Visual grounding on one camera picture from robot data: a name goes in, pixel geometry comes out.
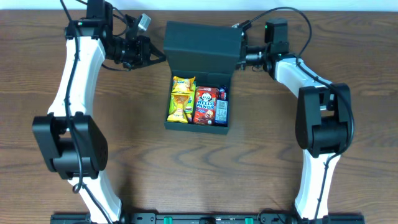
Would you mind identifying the black gift box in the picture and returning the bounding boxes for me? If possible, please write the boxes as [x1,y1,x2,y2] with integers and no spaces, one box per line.
[162,20,245,136]

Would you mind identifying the small yellow snack packet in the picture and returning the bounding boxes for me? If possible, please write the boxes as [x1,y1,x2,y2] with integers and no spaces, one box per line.
[172,76,195,93]

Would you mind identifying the dark blue chocolate bar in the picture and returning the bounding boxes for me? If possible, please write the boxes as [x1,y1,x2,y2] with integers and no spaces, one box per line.
[218,85,228,101]

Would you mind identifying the small blue candy box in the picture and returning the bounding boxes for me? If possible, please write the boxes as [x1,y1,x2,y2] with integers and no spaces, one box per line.
[215,100,228,126]

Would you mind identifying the yellow orange snack pouch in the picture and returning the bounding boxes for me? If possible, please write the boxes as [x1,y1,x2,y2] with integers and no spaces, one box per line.
[167,93,189,123]

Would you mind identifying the red Hello Panda box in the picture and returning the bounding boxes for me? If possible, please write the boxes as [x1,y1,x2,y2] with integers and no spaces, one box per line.
[193,86,219,126]

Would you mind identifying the green Pretz snack box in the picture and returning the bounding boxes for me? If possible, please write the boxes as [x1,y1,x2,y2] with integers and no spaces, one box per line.
[184,82,196,123]

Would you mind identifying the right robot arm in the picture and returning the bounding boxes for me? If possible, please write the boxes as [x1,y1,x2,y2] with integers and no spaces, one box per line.
[238,18,354,223]

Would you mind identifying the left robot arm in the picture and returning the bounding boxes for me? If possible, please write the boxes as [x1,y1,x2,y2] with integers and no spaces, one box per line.
[32,1,165,223]

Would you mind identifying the right black cable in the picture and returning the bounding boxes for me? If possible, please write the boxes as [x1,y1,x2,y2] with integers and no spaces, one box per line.
[242,6,356,224]

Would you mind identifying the black cable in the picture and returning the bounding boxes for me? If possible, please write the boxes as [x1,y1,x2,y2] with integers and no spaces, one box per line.
[242,6,356,224]
[58,0,130,224]

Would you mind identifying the left black cable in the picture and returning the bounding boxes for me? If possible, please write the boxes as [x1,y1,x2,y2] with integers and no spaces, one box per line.
[58,0,130,224]

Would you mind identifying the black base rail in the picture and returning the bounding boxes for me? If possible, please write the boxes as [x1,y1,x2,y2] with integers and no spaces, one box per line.
[49,212,364,224]

